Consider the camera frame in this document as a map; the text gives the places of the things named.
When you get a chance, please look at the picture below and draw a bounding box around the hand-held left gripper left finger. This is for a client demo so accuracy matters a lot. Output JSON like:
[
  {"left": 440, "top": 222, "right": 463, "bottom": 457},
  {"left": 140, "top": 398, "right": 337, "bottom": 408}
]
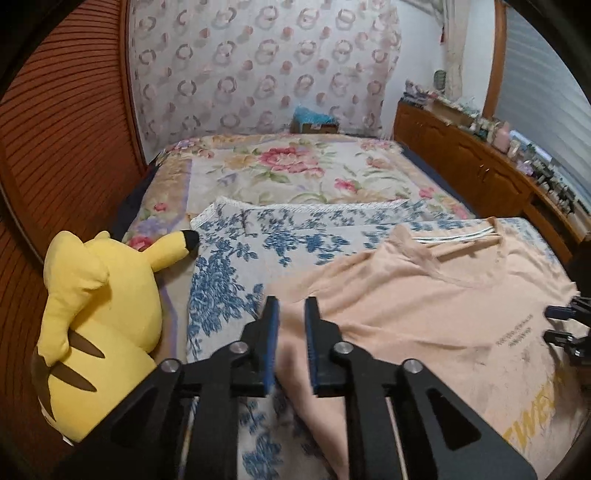
[{"left": 53, "top": 296, "right": 281, "bottom": 480}]

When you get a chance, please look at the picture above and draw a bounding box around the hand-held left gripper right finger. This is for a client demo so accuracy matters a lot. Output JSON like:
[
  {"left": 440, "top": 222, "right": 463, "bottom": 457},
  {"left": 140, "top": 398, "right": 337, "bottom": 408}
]
[{"left": 303, "top": 296, "right": 539, "bottom": 480}]

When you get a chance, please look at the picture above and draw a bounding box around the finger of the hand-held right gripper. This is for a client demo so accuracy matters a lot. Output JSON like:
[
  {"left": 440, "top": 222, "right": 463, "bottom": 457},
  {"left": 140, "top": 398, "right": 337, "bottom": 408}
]
[
  {"left": 545, "top": 295, "right": 591, "bottom": 325},
  {"left": 543, "top": 329, "right": 591, "bottom": 366}
]

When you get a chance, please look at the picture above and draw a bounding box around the peach T-shirt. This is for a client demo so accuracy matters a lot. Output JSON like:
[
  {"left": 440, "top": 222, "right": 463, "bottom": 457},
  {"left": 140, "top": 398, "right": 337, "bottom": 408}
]
[{"left": 263, "top": 217, "right": 587, "bottom": 480}]

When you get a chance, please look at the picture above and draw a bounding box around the blue floral blanket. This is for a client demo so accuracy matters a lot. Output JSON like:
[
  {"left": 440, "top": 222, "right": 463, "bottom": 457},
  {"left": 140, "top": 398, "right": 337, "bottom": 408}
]
[{"left": 185, "top": 196, "right": 578, "bottom": 480}]

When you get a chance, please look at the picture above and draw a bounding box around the yellow plush toy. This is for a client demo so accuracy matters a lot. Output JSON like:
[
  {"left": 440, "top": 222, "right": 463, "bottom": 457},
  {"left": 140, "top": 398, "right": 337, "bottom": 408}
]
[{"left": 31, "top": 228, "right": 200, "bottom": 446}]

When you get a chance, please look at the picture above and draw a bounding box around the long wooden cabinet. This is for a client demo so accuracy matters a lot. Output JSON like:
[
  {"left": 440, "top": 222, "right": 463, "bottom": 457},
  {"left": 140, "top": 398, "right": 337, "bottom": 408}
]
[{"left": 393, "top": 100, "right": 583, "bottom": 269}]

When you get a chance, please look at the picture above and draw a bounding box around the pink floral bed cover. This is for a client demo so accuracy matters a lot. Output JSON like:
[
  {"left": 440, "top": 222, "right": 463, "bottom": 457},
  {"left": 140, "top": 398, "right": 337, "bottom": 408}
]
[{"left": 113, "top": 142, "right": 478, "bottom": 237}]

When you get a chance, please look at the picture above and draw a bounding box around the row of bottles and jars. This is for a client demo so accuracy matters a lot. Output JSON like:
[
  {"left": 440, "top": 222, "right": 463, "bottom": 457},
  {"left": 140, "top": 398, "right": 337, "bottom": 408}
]
[{"left": 401, "top": 78, "right": 583, "bottom": 219}]

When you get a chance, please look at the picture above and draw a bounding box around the grey window blind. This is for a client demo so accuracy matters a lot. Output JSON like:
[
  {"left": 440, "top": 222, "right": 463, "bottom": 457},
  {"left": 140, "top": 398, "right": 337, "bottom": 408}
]
[{"left": 494, "top": 6, "right": 591, "bottom": 206}]

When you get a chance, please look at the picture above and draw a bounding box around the wooden louvred wardrobe door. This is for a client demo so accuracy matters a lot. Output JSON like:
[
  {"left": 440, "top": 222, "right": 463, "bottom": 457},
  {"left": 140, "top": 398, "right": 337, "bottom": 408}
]
[{"left": 0, "top": 0, "right": 154, "bottom": 464}]

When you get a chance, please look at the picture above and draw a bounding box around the beige lace curtain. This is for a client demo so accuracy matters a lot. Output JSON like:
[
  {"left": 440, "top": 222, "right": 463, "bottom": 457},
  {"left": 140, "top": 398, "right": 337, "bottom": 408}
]
[{"left": 442, "top": 0, "right": 465, "bottom": 96}]

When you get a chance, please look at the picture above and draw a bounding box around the wooden window frame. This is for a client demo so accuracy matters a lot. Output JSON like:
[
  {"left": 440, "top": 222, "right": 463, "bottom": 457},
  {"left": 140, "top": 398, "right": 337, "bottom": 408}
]
[{"left": 481, "top": 0, "right": 509, "bottom": 118}]

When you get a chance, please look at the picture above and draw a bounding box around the ring-patterned wall curtain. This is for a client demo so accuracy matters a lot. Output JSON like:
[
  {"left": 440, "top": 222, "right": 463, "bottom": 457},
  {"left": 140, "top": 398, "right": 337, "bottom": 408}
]
[{"left": 127, "top": 0, "right": 403, "bottom": 163}]

